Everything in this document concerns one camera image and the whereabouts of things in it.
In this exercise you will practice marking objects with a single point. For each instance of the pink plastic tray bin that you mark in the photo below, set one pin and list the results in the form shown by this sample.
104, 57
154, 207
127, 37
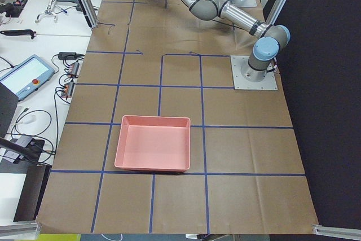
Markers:
154, 143

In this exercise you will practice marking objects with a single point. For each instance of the black handheld tool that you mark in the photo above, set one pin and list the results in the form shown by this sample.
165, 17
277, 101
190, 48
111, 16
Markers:
19, 32

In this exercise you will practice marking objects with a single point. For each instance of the metal tongs stand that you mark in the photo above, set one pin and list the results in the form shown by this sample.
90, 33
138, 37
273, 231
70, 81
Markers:
48, 12

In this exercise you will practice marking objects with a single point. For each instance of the black power adapter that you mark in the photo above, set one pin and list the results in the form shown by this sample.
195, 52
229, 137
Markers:
67, 56

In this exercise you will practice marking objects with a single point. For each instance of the blue teach pendant tablet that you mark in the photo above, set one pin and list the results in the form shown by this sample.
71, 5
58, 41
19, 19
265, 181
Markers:
27, 77

